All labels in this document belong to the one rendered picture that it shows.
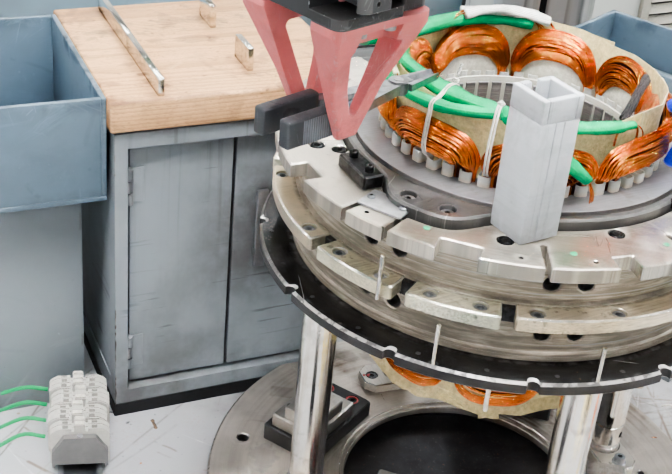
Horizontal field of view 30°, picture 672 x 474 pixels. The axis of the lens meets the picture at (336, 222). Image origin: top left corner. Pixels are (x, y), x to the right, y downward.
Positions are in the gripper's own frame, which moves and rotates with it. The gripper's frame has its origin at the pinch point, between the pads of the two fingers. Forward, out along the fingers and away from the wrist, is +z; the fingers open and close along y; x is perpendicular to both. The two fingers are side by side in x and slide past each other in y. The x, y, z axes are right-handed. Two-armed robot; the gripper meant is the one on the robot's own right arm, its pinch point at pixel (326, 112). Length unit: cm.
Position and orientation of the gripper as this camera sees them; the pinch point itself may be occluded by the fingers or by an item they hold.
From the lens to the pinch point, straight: 67.9
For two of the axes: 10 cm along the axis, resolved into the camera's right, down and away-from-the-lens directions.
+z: -0.8, 8.6, 5.0
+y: 6.9, 4.1, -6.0
